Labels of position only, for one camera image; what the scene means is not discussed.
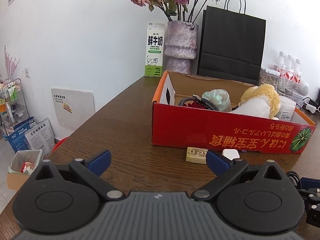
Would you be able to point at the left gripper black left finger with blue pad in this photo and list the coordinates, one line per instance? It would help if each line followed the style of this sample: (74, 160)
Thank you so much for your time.
(57, 199)

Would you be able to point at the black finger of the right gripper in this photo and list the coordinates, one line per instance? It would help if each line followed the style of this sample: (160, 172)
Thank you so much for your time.
(309, 188)

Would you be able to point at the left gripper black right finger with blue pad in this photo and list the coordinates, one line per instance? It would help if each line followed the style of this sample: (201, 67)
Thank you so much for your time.
(255, 199)

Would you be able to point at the yellow white plush toy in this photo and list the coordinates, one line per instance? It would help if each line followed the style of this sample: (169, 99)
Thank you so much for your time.
(261, 101)

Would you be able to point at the pastel tie-dye plush ball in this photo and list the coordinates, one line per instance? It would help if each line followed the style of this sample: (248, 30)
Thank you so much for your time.
(220, 98)

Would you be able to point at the red fabric rose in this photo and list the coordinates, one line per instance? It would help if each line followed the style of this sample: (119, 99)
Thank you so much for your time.
(194, 105)

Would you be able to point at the red plastic bucket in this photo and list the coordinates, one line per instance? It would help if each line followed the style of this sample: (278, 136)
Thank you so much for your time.
(58, 144)

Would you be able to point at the white printed paper package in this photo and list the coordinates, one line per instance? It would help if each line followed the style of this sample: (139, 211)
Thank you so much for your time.
(41, 137)

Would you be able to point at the blue white paper package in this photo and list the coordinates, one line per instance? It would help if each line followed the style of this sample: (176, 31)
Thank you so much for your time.
(17, 139)

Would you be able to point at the beige wrapped soap bar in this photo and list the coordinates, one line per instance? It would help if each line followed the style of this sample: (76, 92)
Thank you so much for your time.
(196, 155)

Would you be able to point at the white plastic jar with label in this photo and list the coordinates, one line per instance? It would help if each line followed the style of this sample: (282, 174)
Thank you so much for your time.
(287, 108)

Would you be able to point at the white round speaker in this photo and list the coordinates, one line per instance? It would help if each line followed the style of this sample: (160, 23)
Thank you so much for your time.
(303, 88)

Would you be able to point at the clear drinking glass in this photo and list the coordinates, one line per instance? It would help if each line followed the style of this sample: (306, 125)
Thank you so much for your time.
(286, 87)

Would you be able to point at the red label water bottle right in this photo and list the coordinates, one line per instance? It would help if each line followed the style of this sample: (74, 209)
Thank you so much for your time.
(297, 72)

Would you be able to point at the red label water bottle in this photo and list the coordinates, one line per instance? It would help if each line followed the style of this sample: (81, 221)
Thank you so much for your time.
(279, 64)
(290, 70)
(297, 72)

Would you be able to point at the red orange cardboard box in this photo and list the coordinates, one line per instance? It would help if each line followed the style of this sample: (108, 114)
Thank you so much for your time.
(182, 126)

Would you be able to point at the red label water bottle middle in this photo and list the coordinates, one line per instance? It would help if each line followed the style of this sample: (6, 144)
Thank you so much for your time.
(290, 70)

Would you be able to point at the clear jar with seeds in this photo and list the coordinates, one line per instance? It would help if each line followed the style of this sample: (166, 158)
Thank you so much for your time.
(268, 76)

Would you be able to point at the red label water bottle left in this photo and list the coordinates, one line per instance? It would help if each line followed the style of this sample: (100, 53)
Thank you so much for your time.
(279, 64)

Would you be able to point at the black paper shopping bag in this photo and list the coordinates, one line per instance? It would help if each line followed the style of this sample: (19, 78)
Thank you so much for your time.
(231, 45)

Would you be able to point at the purple speckled ceramic vase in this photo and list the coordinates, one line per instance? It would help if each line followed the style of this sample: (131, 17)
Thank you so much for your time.
(181, 46)

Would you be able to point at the green white milk carton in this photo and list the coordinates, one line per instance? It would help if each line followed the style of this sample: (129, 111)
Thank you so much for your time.
(154, 50)

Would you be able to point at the metal wire storage shelf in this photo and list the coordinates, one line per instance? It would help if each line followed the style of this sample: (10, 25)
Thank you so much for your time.
(16, 110)

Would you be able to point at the white wall switch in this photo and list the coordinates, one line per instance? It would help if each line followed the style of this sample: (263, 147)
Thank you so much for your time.
(26, 70)

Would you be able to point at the pink purple wall decoration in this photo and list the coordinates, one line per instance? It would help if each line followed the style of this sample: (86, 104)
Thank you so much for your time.
(10, 64)

